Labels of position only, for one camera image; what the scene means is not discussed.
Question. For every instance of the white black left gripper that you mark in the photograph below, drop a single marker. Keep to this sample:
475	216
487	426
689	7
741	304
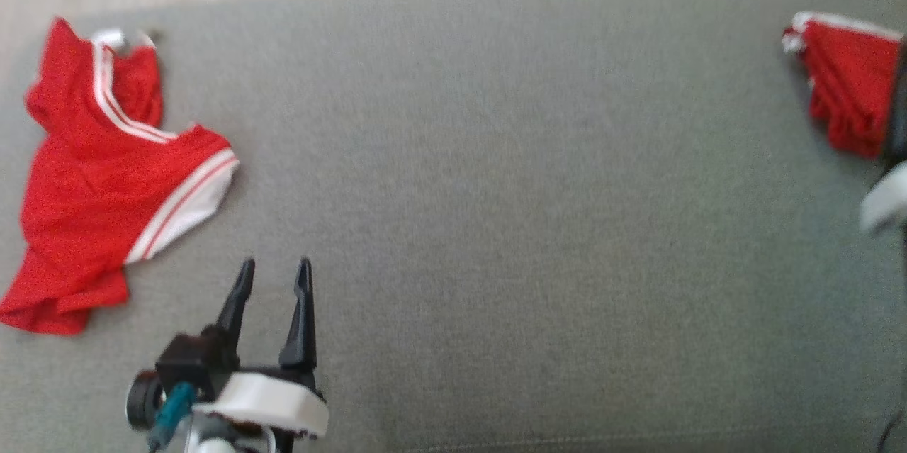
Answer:
276	403

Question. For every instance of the red garment white patch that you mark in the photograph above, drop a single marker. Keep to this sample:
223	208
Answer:
847	77

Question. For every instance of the grey fabric sofa seat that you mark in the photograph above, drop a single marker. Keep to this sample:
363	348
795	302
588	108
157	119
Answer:
531	191

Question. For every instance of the red jersey white striped trim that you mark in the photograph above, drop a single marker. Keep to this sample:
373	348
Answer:
85	191

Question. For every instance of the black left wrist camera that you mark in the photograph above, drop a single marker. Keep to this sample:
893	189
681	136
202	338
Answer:
188	364

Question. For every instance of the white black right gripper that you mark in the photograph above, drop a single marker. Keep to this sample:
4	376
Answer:
889	201

